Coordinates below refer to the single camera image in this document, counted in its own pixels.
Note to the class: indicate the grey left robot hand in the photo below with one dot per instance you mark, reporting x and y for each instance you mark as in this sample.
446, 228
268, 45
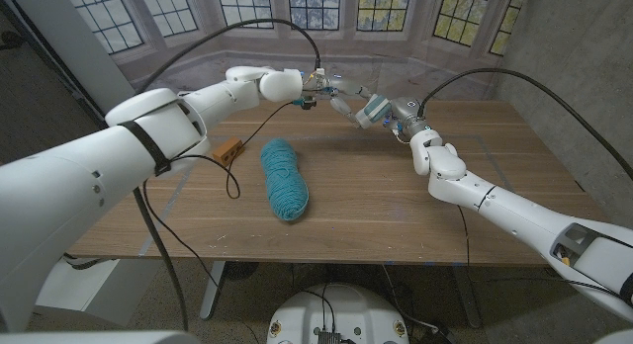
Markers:
341, 89

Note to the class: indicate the white bandage strip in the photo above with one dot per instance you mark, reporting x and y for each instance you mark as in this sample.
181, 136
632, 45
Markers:
371, 112

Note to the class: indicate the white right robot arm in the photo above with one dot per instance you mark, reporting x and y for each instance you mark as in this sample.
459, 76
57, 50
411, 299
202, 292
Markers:
524, 215

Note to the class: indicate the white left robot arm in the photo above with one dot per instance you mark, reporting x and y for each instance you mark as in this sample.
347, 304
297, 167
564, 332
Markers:
99, 176

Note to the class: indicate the teal yarn skein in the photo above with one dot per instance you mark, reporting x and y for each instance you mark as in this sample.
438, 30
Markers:
284, 181

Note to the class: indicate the orange wooden block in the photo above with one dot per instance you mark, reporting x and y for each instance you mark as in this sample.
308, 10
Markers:
228, 151

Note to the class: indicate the printed window backdrop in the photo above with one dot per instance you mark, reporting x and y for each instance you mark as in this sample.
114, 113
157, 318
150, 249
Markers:
420, 62

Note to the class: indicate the black round fan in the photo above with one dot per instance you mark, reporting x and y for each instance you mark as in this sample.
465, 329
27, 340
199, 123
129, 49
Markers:
241, 270

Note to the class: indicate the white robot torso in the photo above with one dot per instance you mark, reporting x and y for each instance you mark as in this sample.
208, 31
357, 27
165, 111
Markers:
356, 309

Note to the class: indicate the grey table leg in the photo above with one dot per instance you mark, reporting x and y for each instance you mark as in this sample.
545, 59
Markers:
212, 289
467, 297

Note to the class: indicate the white robot body edge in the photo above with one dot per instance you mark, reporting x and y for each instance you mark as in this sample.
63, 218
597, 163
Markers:
99, 338

